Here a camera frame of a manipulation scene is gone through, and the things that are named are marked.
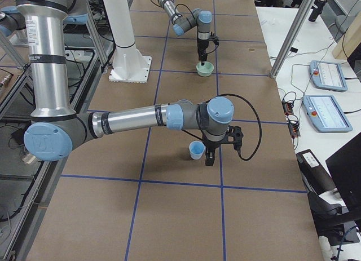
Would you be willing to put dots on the pale green ceramic bowl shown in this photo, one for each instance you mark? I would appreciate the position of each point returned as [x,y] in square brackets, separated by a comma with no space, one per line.
[204,69]

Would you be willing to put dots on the light blue plastic cup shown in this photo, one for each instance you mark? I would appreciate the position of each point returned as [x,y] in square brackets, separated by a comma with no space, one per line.
[196,149]

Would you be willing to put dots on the black monitor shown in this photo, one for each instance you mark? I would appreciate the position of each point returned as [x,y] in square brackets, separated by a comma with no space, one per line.
[344,167]

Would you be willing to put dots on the far blue teach pendant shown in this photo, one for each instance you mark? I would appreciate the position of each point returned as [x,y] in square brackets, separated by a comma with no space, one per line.
[327,76]

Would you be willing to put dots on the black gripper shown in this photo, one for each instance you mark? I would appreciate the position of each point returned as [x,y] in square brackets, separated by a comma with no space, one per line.
[211,145]
[202,46]

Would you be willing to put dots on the black box with label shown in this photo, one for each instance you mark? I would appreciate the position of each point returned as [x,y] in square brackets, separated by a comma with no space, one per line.
[317,177]

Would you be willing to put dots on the blue teach pendant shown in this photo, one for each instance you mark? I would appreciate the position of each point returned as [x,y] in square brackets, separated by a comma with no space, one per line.
[325,114]
[327,76]

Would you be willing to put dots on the aluminium frame post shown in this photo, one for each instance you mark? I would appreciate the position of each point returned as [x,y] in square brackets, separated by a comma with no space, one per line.
[291,36]

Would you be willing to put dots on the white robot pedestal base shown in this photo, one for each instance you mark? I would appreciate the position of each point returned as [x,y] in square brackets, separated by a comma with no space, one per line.
[128,64]

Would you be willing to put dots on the near blue teach pendant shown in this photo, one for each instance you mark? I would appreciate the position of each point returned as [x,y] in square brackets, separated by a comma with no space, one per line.
[325,114]

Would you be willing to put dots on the small circuit board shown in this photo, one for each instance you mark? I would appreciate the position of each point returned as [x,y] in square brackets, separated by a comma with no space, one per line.
[288,107]

